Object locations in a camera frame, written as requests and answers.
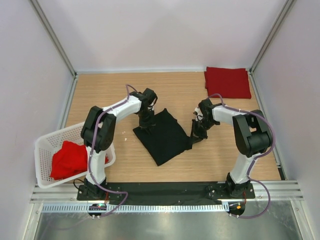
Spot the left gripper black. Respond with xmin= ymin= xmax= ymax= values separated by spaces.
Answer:
xmin=137 ymin=109 xmax=156 ymax=135

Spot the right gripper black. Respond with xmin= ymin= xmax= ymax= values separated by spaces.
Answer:
xmin=188 ymin=118 xmax=217 ymax=146

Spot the black t shirt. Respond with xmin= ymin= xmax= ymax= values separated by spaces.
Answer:
xmin=133 ymin=108 xmax=192 ymax=166

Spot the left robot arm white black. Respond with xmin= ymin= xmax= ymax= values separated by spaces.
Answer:
xmin=77 ymin=88 xmax=158 ymax=201

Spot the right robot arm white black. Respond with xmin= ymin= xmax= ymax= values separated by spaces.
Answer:
xmin=189 ymin=99 xmax=274 ymax=198

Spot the folded dark red t shirt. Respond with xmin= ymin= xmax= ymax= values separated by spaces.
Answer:
xmin=204 ymin=67 xmax=252 ymax=99

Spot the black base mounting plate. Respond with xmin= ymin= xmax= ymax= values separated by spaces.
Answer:
xmin=76 ymin=181 xmax=256 ymax=206

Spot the bright red t shirt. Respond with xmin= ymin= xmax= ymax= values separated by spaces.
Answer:
xmin=49 ymin=140 xmax=110 ymax=181

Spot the white plastic laundry basket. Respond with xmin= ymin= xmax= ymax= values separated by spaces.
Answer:
xmin=33 ymin=121 xmax=117 ymax=189

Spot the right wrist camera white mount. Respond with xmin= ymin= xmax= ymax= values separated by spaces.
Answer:
xmin=193 ymin=107 xmax=203 ymax=122

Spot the aluminium frame rail front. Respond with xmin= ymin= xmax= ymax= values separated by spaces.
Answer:
xmin=30 ymin=180 xmax=304 ymax=203

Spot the white slotted cable duct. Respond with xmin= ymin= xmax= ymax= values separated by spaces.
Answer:
xmin=41 ymin=202 xmax=229 ymax=214

